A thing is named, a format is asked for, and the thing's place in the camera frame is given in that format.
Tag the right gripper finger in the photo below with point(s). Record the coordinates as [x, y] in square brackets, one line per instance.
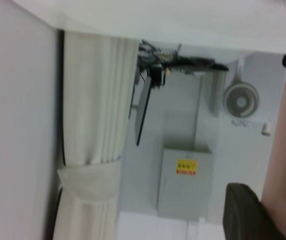
[243, 215]

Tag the grey electrical box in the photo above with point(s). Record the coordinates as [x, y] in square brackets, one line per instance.
[183, 190]

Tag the white round fan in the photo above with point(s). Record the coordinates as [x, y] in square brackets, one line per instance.
[240, 101]

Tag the white curtain tieback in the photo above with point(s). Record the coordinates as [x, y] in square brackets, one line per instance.
[88, 182]

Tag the white curtain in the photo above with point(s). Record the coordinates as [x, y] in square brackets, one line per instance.
[93, 100]

